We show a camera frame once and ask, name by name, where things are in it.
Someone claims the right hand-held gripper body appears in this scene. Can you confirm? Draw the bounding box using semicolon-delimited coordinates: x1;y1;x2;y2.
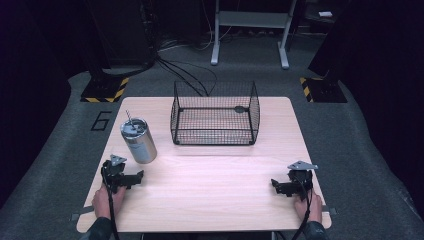
285;160;319;202

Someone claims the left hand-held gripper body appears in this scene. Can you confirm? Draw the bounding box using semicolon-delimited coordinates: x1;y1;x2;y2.
101;154;135;195

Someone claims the person's right hand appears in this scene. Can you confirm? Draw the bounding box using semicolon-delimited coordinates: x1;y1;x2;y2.
293;187;324;224

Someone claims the person's left hand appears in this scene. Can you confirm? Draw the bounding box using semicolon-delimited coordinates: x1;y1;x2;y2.
91;184;128;220

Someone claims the stainless steel tumbler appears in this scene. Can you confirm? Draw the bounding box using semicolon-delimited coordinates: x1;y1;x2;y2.
119;117;159;165

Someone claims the striped drinking straw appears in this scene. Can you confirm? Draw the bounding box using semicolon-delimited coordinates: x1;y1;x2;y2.
125;109;137;130

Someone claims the black stand with striped base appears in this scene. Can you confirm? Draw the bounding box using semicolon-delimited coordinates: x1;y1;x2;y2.
298;0;348;104
80;0;130;104

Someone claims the white metal stand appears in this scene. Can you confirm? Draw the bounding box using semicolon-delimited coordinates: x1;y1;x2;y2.
210;0;298;70

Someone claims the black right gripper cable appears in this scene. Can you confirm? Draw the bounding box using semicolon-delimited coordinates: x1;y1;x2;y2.
290;173;315;240

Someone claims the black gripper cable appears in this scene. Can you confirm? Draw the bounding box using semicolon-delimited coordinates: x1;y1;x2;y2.
101;163;121;240
290;173;315;240

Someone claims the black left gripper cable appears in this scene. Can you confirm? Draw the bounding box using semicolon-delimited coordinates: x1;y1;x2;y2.
101;163;121;240

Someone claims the black wire mesh basket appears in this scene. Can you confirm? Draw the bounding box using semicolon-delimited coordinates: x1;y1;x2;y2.
169;80;262;147

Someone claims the bundle of black floor cables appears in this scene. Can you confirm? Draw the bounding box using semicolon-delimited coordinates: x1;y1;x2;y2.
146;19;219;98

